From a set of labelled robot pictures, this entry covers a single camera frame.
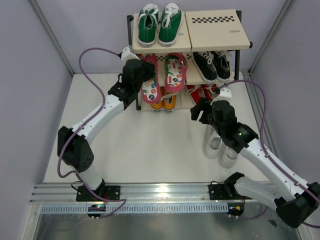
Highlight pink green sandal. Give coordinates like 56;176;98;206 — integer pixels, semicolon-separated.
164;52;188;93
141;53;162;104

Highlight orange canvas sneaker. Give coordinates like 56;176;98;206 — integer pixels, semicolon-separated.
162;89;177;112
151;87;164;112

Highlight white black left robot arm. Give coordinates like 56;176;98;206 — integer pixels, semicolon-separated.
57;59;156;201

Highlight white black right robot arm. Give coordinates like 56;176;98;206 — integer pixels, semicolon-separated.
190;98;320;228

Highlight cream black shoe shelf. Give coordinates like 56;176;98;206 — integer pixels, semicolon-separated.
126;9;254;111

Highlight red canvas sneaker right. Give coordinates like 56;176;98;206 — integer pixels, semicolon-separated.
202;84;217;101

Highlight red canvas sneaker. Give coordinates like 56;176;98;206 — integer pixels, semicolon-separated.
186;85;205;105
202;84;217;101

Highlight red canvas sneaker left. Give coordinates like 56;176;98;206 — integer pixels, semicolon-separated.
186;85;205;105

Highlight white leather sneaker left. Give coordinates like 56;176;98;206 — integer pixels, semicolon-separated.
204;125;222;159

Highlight white leather sneaker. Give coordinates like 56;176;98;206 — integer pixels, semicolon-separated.
204;125;222;159
219;146;238;169

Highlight white leather sneaker right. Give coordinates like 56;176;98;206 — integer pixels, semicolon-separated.
219;146;238;169

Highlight black canvas sneaker left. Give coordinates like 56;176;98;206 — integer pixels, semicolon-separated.
192;51;217;84

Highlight black canvas sneaker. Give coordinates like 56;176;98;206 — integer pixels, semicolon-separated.
192;51;217;84
213;50;231;82

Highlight black canvas sneaker right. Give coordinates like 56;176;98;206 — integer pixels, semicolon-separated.
213;50;231;82

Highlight green canvas sneaker left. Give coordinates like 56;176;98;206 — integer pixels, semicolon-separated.
137;3;160;48

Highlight green canvas sneaker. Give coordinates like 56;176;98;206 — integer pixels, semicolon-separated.
137;3;160;48
158;2;183;47

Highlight green canvas sneaker right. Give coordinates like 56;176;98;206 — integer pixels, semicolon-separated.
158;2;183;47

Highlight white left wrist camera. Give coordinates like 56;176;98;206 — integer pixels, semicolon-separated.
120;45;139;63

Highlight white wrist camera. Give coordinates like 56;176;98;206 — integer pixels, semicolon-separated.
218;87;232;101
120;45;139;63

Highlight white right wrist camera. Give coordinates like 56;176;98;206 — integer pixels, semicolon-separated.
218;87;232;101

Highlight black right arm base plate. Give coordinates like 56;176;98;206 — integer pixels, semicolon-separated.
207;181;252;200

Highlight slotted grey cable duct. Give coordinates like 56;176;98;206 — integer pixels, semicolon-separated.
40;202;229;214

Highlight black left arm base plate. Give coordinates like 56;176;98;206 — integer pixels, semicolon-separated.
75;185;121;202

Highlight aluminium mounting rail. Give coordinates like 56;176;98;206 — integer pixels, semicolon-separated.
30;182;210;204

